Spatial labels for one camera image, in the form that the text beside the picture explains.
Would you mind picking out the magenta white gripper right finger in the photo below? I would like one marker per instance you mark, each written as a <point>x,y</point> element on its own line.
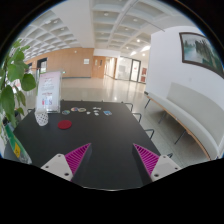
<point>152,166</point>

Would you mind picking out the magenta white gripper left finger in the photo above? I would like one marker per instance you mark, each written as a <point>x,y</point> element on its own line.
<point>70,166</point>

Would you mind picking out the black chair back near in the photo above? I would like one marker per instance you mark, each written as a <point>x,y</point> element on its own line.
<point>150,132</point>

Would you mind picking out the red round coaster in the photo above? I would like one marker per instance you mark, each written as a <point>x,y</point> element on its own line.
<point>64,124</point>

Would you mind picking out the green yellow package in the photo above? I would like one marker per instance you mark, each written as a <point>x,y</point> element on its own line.
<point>17,147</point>

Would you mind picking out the green round badge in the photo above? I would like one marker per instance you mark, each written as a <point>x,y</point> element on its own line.
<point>66,112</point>

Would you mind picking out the white lattice cup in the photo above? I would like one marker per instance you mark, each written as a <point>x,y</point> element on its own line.
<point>41,117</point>

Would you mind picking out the multicolour round badge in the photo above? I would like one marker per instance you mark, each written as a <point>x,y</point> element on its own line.
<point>74,109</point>

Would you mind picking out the black chair back middle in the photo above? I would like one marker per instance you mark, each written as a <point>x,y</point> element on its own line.
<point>138,116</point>

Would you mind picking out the beige round badge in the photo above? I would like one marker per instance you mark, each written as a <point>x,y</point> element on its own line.
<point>82,109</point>

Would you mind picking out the white small sticker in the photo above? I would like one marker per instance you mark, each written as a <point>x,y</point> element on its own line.
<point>97,108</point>

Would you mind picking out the blue card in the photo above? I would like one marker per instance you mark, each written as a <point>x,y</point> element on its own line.
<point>108,113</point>

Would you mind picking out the long white bench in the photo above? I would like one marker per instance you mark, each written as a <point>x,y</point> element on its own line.
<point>201,117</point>

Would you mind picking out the acrylic sign stand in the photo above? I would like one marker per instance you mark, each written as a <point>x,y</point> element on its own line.
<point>49,92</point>

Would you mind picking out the green leafy plant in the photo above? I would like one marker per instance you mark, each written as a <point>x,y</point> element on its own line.
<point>14,81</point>

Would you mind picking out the framed landscape painting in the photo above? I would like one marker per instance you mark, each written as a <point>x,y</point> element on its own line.
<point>197,50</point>

